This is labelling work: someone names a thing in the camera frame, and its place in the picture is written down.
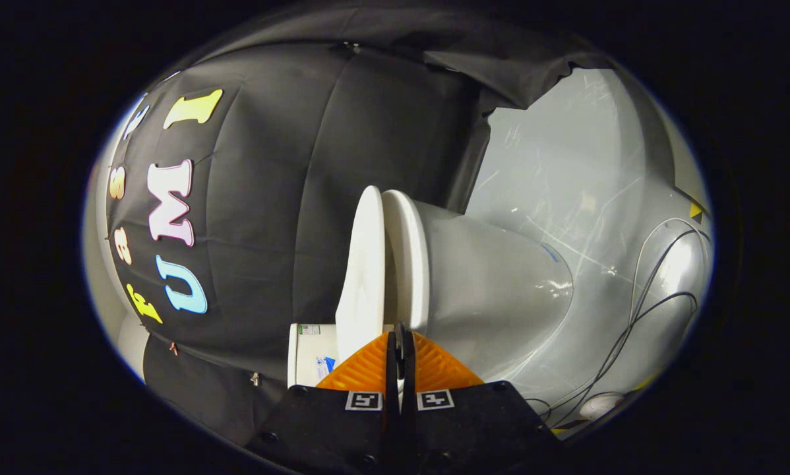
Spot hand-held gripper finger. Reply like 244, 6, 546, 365
247, 330, 400, 473
399, 323, 566, 474

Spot white toilet lid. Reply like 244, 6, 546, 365
335, 185, 388, 365

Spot white ceramic toilet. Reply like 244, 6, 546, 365
288, 198, 575, 390

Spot black backdrop cloth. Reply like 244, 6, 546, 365
105, 7, 617, 447

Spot black floor cable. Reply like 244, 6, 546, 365
527, 228, 707, 429

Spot white floor cable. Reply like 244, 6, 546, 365
626, 216, 711, 331

